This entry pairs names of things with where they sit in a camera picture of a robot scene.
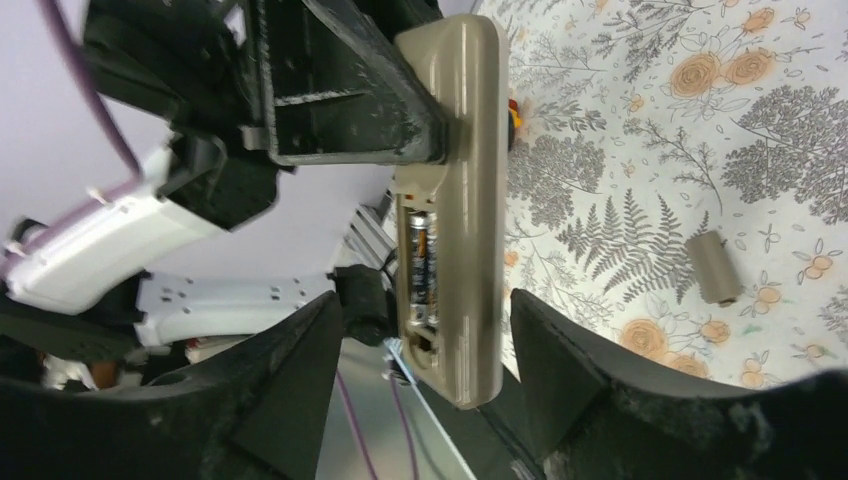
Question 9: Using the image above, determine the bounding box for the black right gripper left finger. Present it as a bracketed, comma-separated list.
[1, 291, 343, 479]

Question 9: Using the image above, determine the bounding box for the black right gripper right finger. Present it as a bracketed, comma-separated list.
[510, 289, 847, 479]

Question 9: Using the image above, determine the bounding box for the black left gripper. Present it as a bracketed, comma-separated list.
[82, 1, 448, 229]

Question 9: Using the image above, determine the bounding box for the white remote control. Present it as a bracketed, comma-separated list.
[392, 14, 509, 409]

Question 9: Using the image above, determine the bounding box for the AAA battery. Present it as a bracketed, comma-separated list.
[426, 212, 439, 328]
[409, 211, 429, 326]

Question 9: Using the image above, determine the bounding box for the grey battery compartment cover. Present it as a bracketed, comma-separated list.
[685, 231, 743, 308]

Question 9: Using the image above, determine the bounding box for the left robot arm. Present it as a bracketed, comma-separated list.
[1, 1, 446, 379]

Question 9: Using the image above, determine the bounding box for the orange toy brick car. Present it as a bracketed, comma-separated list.
[508, 99, 523, 151]

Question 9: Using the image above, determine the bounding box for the floral table mat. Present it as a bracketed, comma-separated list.
[480, 0, 847, 389]

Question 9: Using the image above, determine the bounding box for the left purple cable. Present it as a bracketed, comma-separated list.
[36, 0, 144, 180]

